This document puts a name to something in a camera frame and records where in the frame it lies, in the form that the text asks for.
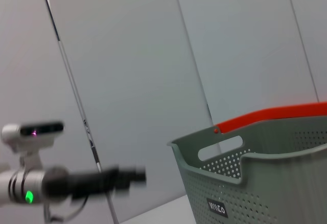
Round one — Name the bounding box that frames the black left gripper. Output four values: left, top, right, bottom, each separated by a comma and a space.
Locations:
43, 166, 148, 202

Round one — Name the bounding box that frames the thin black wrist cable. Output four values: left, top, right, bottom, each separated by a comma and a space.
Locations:
42, 195, 89, 223

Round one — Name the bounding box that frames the grey perforated storage bin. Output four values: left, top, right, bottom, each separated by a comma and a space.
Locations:
167, 115, 327, 224

